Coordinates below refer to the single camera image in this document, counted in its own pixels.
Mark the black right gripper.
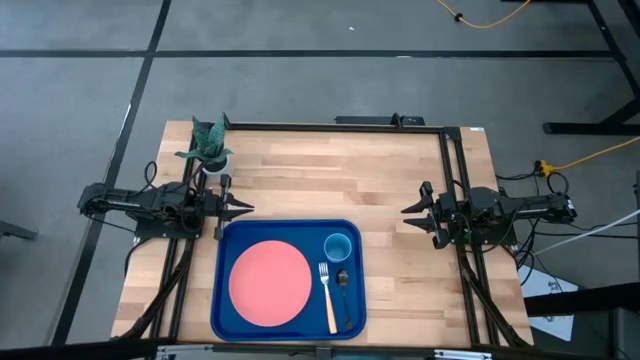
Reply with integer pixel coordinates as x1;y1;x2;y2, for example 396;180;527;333
401;181;455;250

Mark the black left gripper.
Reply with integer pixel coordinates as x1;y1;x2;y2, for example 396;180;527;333
203;173;255;241

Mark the pink round plate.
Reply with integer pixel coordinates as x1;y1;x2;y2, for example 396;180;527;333
228;240;313;328

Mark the light blue cup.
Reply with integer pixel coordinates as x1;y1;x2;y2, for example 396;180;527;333
323;232;353;264

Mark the dark metal spoon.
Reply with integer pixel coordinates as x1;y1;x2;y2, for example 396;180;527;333
335;269;354;331

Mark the fork with wooden handle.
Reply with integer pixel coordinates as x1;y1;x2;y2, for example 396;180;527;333
318;261;339;335

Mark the blue plastic tray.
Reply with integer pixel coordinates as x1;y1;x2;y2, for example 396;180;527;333
209;218;368;343

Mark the white plant pot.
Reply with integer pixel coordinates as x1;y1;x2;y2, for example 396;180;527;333
201;154;234;177

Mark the green snake plant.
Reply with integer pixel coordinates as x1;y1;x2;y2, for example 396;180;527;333
174;113;234;174

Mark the white paper sheet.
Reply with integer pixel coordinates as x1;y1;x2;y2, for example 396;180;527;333
517;264;580;342

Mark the black beam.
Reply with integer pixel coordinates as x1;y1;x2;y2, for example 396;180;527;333
523;282;640;317

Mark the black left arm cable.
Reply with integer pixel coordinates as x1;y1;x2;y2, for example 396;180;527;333
133;159;159;197

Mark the black cable bundle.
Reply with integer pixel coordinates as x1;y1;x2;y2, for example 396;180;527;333
494;167;640;289

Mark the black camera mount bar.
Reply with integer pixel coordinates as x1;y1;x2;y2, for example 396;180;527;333
333;112;426;127

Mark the black aluminium rig frame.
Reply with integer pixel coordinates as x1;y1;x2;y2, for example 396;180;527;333
112;113;536;351

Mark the silver metal bracket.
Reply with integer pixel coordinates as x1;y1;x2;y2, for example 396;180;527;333
433;348;494;360
155;343;215;360

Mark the yellow cable with plug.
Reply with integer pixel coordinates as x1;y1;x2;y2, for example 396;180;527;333
537;135;640;179

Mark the white cable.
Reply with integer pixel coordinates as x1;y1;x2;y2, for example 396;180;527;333
532;208;640;256

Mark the black desk leg frame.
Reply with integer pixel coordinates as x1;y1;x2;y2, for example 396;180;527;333
502;0;640;136

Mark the yellow extension cable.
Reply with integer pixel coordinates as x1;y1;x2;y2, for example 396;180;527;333
433;0;534;30

